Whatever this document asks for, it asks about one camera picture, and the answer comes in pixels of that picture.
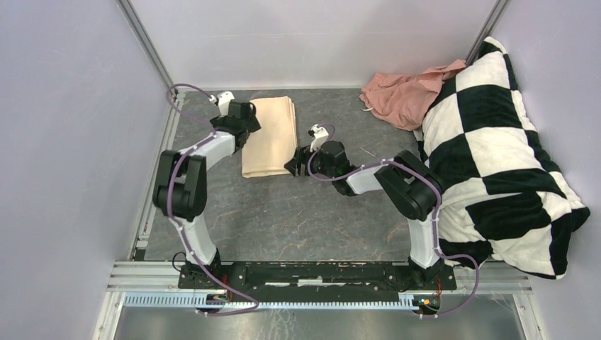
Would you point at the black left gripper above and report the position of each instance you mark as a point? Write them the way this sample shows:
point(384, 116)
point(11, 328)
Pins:
point(252, 125)

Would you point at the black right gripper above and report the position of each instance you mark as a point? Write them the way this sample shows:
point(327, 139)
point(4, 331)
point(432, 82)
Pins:
point(302, 155)

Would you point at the beige cloth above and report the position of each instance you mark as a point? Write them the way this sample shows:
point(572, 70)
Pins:
point(267, 150)

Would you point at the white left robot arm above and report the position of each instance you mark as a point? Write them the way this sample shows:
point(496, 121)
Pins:
point(181, 186)

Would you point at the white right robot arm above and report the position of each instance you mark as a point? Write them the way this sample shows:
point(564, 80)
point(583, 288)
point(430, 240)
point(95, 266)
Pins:
point(411, 187)

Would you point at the pink crumpled cloth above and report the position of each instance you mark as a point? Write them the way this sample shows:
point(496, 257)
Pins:
point(403, 100)

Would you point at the black white checkered pillow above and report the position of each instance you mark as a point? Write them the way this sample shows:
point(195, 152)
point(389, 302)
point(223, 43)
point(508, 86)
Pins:
point(503, 197)

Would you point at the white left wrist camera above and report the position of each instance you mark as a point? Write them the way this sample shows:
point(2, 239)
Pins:
point(222, 101)

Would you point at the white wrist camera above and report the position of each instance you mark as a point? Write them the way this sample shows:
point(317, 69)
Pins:
point(320, 134)
point(222, 101)

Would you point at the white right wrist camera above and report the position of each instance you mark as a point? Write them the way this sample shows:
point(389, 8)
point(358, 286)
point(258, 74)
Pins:
point(320, 134)

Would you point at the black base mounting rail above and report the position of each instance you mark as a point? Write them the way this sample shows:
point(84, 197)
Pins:
point(316, 281)

